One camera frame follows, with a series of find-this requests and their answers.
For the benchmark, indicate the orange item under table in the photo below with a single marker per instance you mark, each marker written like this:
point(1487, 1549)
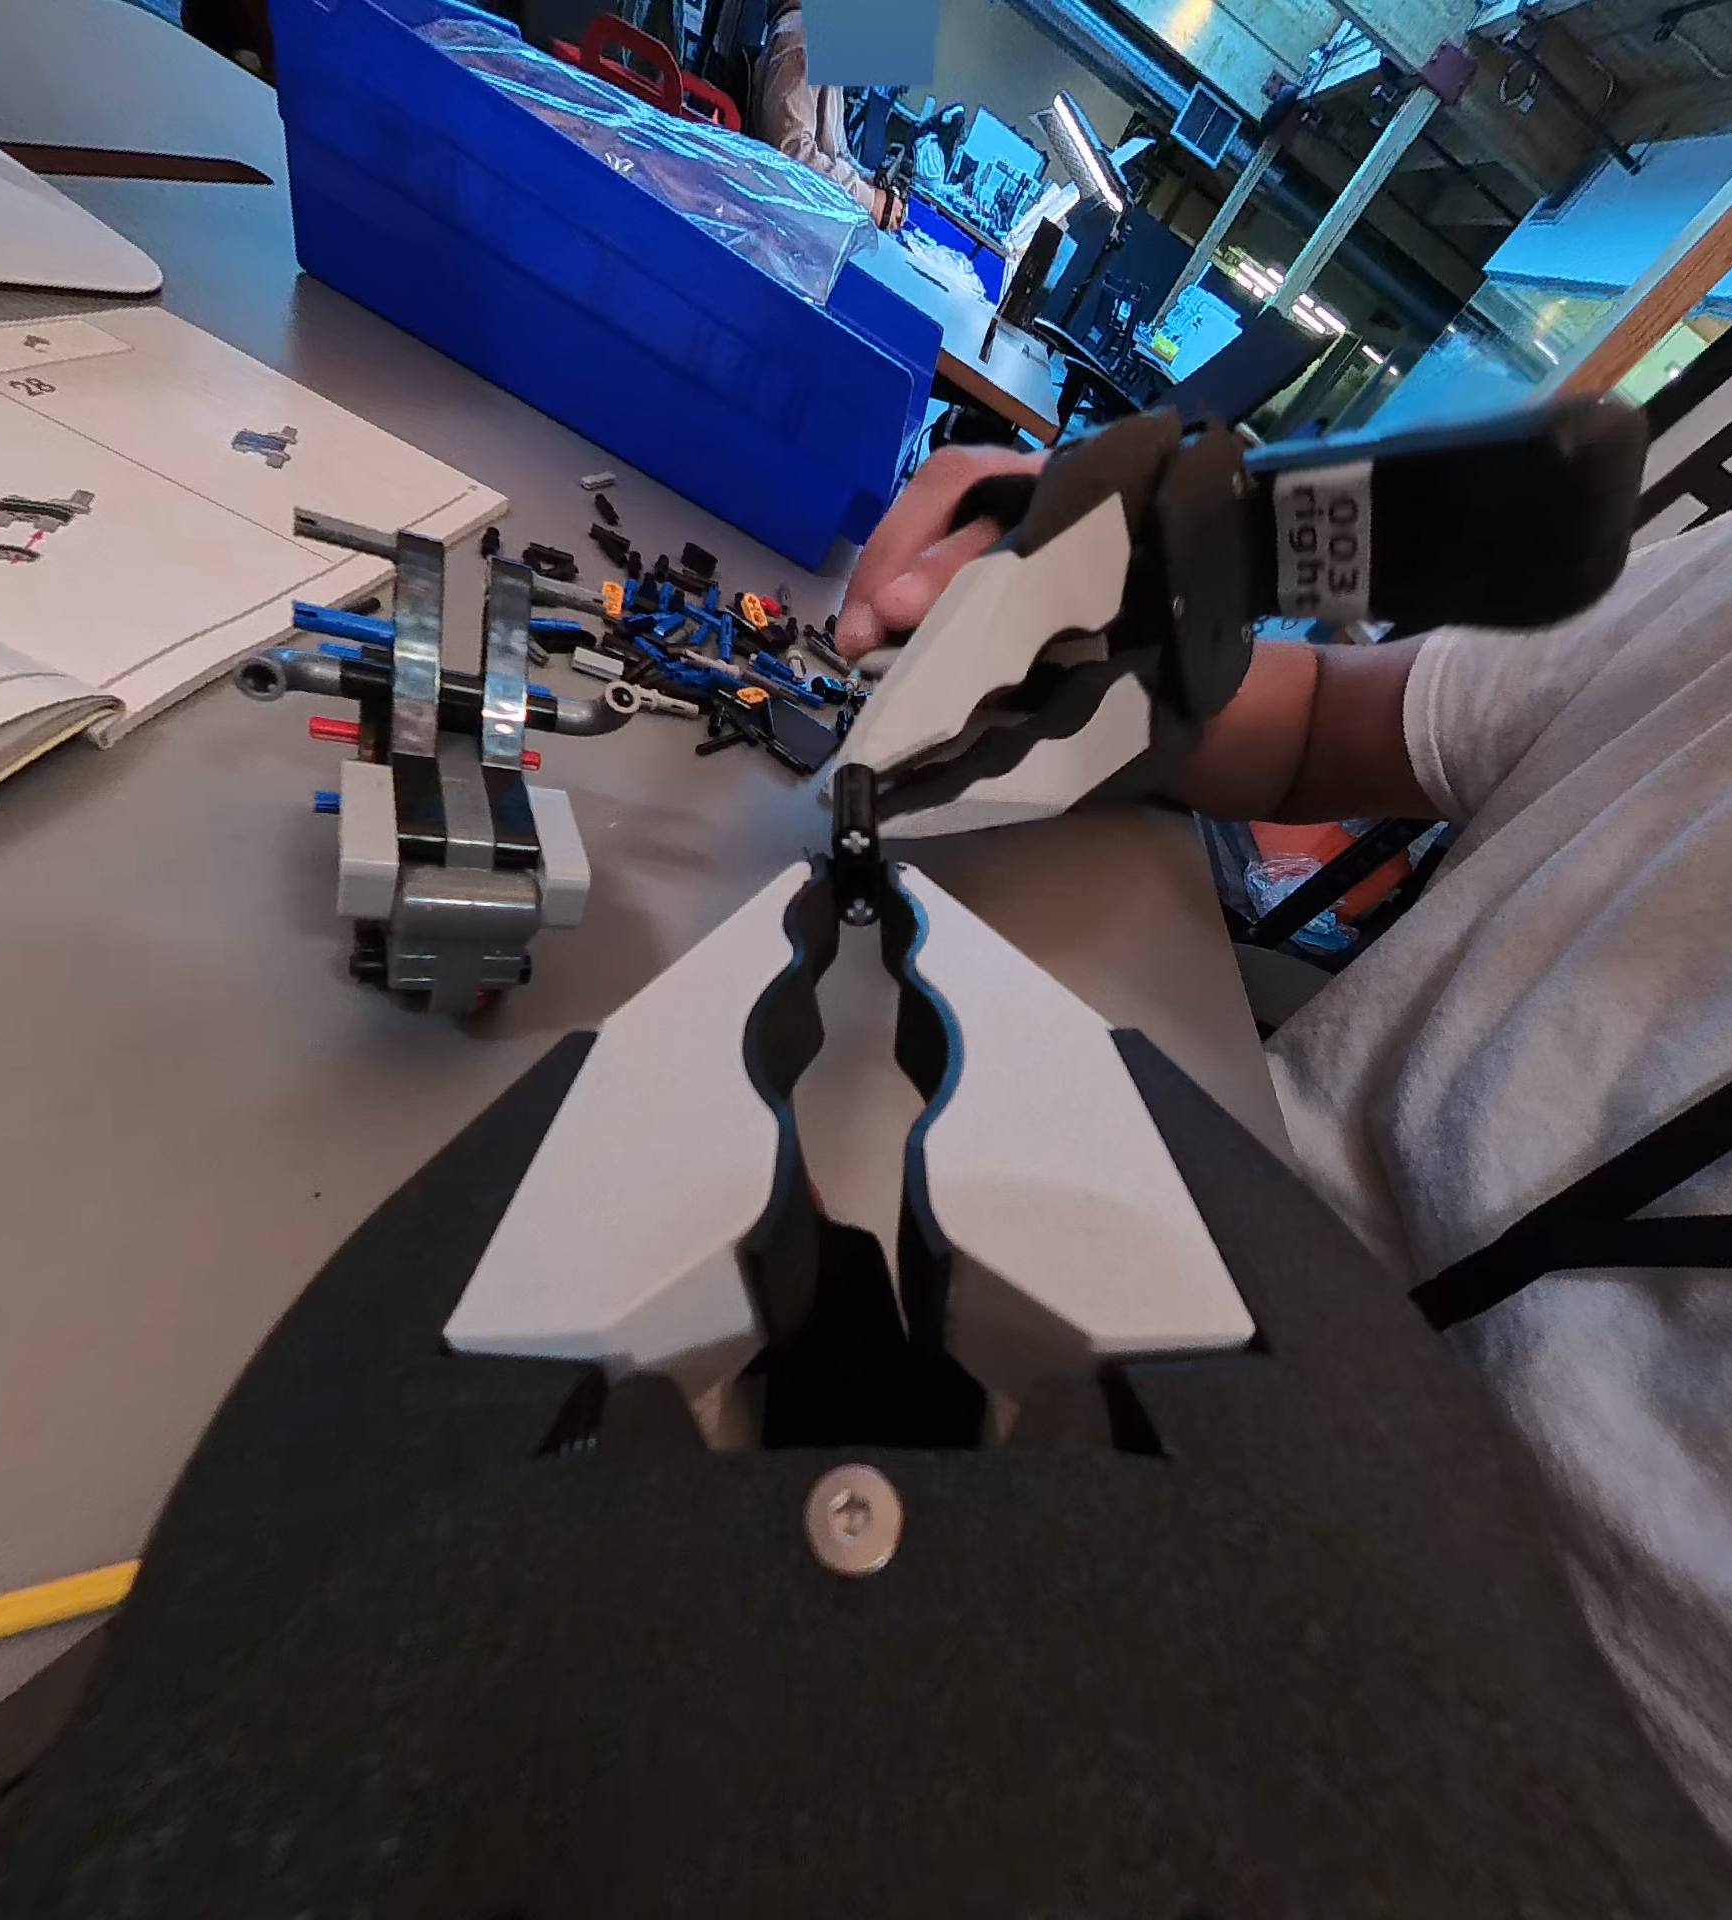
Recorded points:
point(1317, 879)

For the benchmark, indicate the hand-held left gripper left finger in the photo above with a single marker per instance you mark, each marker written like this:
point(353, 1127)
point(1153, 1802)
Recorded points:
point(627, 1184)

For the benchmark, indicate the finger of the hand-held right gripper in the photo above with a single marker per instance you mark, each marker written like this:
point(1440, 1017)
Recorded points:
point(1060, 772)
point(1017, 601)

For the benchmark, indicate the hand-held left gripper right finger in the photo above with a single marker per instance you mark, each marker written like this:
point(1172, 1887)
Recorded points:
point(1091, 1184)

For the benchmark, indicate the partly built lego model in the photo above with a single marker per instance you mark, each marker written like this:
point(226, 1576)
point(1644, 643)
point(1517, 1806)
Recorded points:
point(461, 863)

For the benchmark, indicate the lego instruction booklet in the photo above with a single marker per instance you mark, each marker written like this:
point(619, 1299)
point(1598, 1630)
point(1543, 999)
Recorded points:
point(130, 494)

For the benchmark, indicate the clear plastic bag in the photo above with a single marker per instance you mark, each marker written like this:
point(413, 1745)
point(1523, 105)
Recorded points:
point(686, 165)

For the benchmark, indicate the pile of loose lego pieces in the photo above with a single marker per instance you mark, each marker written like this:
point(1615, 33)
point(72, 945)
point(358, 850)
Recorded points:
point(716, 645)

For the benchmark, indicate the small black lego assembly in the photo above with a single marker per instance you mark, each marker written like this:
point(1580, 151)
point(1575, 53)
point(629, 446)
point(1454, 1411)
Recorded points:
point(855, 840)

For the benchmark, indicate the long yellow lego axle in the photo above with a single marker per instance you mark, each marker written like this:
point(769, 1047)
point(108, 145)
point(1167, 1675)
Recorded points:
point(11, 1617)

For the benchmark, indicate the blue plastic bin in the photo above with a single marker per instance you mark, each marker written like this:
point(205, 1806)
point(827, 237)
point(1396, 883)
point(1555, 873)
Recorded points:
point(536, 285)

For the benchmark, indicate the red basket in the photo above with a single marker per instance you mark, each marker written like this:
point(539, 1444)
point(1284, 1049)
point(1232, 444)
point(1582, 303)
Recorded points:
point(641, 61)

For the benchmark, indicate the wooden post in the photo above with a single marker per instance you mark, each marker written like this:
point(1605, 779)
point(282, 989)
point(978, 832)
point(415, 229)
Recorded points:
point(1691, 254)

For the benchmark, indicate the person's right hand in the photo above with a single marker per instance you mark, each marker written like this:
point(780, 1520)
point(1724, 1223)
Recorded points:
point(904, 570)

